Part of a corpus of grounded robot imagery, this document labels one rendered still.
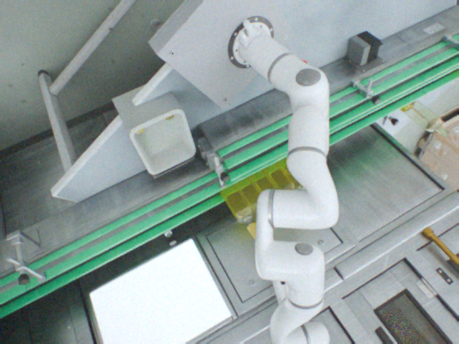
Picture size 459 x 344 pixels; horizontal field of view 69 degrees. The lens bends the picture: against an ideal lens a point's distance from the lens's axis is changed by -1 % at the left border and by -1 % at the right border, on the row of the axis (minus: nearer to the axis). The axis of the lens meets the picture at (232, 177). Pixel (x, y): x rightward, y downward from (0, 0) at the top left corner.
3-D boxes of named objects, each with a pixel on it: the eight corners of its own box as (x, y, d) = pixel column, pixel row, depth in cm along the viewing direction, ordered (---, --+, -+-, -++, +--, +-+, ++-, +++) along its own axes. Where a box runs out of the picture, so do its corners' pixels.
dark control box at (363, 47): (345, 55, 131) (360, 66, 127) (348, 37, 125) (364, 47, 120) (361, 47, 133) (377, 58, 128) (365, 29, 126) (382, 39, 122)
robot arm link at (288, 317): (315, 273, 80) (315, 331, 90) (262, 286, 78) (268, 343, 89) (330, 301, 73) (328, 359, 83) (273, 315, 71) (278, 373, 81)
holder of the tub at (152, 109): (147, 168, 123) (155, 183, 119) (118, 114, 100) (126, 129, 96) (189, 147, 126) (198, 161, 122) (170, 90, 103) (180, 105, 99)
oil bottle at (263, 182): (240, 169, 129) (270, 211, 117) (238, 160, 124) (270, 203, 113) (253, 162, 130) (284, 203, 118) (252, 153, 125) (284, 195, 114)
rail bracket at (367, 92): (347, 85, 125) (372, 106, 117) (351, 69, 118) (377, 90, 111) (356, 81, 125) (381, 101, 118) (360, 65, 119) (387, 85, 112)
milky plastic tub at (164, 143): (143, 160, 118) (151, 177, 113) (118, 114, 100) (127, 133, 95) (187, 138, 121) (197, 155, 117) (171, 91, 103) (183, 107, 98)
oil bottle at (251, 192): (226, 175, 128) (256, 219, 116) (224, 167, 123) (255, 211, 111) (239, 169, 129) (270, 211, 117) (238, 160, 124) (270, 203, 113)
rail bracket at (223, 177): (210, 174, 120) (226, 199, 114) (201, 142, 107) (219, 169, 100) (217, 169, 121) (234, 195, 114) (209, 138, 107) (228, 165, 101)
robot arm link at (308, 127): (329, 146, 70) (329, 183, 83) (329, 64, 81) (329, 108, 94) (282, 147, 72) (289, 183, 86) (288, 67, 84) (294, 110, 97)
